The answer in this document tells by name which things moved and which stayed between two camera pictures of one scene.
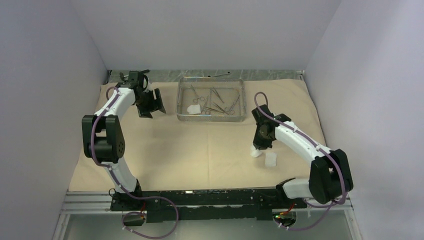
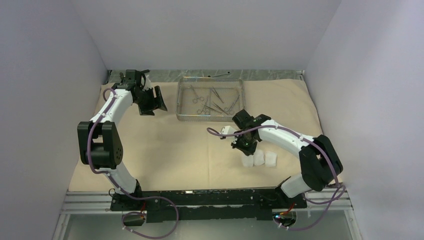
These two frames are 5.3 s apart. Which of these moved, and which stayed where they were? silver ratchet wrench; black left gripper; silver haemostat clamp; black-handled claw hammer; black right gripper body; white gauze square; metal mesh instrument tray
Moved: black right gripper body
Stayed: black left gripper; silver haemostat clamp; silver ratchet wrench; metal mesh instrument tray; black-handled claw hammer; white gauze square
